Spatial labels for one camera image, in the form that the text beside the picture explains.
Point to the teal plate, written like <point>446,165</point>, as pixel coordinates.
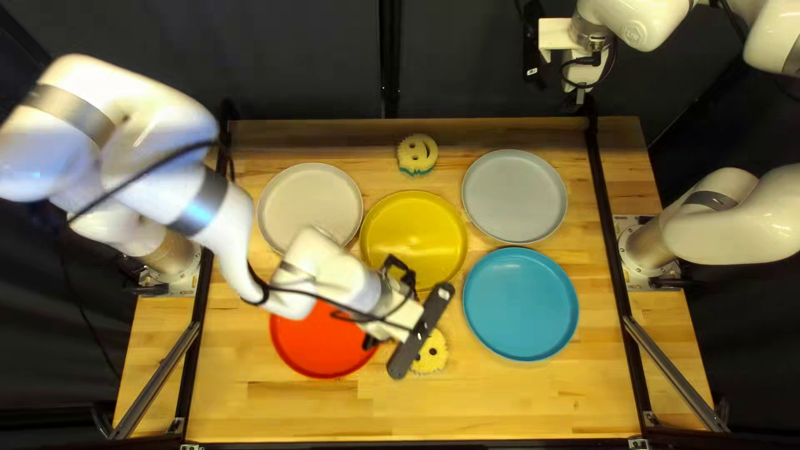
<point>520,306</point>

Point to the yellow plate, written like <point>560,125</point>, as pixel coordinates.
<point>412,237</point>

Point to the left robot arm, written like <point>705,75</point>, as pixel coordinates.
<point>300,262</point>

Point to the orange plate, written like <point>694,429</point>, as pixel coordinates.
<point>319,347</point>

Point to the black frame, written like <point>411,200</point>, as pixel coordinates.
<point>389,62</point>

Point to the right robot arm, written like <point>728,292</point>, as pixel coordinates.
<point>731,225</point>

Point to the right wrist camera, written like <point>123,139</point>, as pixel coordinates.
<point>531,44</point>

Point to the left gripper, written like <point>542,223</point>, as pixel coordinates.
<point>400,320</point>

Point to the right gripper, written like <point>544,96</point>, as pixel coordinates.
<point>556,34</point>

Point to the yellow smiling face sponge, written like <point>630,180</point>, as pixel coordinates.
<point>435,355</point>
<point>417,150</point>

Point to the grey plate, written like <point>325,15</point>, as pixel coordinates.
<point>514,197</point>
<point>312,200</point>

